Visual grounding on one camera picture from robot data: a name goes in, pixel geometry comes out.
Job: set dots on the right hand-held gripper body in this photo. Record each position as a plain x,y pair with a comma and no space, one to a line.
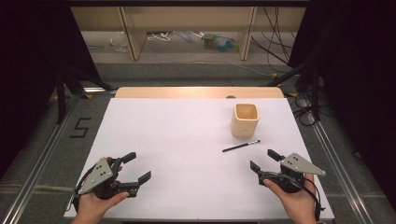
299,163

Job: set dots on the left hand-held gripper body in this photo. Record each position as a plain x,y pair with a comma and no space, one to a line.
99,174

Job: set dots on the black pen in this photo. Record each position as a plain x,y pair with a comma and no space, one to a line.
241,146

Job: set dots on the light wooden pen holder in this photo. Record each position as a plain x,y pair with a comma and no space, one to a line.
244,127

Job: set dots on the person's left hand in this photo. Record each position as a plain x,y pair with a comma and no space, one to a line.
91,208

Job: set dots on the person's right hand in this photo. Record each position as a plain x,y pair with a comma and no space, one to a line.
299,205

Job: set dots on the white board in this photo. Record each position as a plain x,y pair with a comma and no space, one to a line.
186,140

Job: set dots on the black metal stand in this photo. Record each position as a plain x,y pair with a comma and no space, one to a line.
315,93
61,102

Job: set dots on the light wooden table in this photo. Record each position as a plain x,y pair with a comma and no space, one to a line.
186,92

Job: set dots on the clear plastic bag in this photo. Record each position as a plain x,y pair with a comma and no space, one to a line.
119,42

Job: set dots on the dark curtain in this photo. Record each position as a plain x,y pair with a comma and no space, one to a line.
358,62
31,62

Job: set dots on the beige wooden shelf unit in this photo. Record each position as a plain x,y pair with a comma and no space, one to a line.
130,31

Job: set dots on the aluminium floor rail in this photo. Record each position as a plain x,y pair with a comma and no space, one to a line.
31,180
339,174

